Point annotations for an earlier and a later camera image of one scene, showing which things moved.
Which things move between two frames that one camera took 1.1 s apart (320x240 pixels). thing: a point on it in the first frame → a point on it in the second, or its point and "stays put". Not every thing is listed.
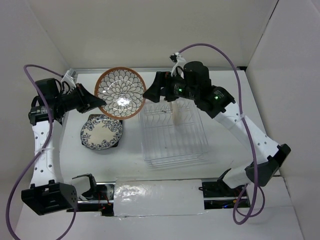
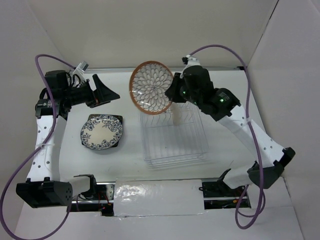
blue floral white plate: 100,132 stays put
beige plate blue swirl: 176,106 stays put
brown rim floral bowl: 122,88 → 148,84
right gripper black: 153,93 stays put
